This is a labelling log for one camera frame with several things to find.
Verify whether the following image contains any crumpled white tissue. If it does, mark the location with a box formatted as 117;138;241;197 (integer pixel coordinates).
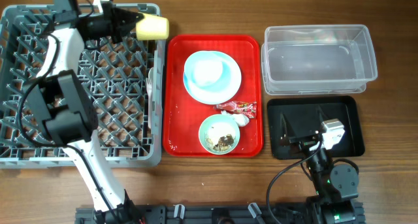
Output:
221;110;249;127

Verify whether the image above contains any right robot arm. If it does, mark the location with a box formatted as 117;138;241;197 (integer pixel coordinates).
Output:
280;114;359;223

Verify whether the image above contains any red plastic tray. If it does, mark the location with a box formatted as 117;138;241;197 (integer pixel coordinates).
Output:
163;34;264;157

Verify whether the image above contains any green bowl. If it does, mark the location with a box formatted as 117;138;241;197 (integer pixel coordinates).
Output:
198;114;240;155

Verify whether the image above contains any white plastic fork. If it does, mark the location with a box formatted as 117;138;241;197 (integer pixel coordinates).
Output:
146;78;153;103

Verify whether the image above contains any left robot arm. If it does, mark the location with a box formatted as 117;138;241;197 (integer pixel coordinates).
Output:
16;0;169;223

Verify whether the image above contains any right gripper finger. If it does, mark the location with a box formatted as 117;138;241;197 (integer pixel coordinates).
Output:
280;113;295;146
316;105;329;123

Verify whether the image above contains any black plastic tray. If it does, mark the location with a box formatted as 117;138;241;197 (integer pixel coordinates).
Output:
267;96;365;160

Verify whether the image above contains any red snack wrapper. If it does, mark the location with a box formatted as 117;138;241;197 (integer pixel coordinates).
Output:
214;101;257;119

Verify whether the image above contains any clear plastic bin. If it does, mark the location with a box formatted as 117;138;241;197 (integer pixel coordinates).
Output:
261;24;378;95

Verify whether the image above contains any light blue plate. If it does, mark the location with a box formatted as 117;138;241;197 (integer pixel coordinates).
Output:
183;51;242;104

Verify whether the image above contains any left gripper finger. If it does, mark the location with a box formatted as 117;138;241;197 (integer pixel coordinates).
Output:
119;21;137;37
112;7;144;22

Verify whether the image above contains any food leftovers rice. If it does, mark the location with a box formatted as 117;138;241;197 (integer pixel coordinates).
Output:
204;122;236;153

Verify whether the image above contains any yellow plastic cup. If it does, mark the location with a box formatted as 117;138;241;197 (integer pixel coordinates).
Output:
135;14;169;40

